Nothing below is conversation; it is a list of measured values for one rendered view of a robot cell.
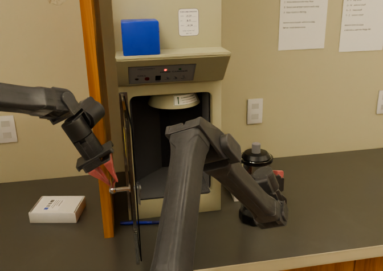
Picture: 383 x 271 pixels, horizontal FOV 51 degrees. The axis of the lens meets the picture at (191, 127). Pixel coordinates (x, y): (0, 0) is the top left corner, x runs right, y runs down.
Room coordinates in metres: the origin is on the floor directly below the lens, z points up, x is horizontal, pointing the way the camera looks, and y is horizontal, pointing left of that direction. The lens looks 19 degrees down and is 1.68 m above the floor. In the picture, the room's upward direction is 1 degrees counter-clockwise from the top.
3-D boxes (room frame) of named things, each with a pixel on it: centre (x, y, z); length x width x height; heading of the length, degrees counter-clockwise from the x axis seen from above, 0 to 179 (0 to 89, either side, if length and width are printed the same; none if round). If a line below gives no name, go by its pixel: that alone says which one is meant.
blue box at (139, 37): (1.15, 0.14, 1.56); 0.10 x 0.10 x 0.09; 10
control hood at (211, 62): (1.17, 0.05, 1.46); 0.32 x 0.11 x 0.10; 100
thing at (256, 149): (1.20, -0.20, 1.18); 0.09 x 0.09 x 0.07
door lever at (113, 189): (0.96, 0.19, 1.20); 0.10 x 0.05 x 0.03; 11
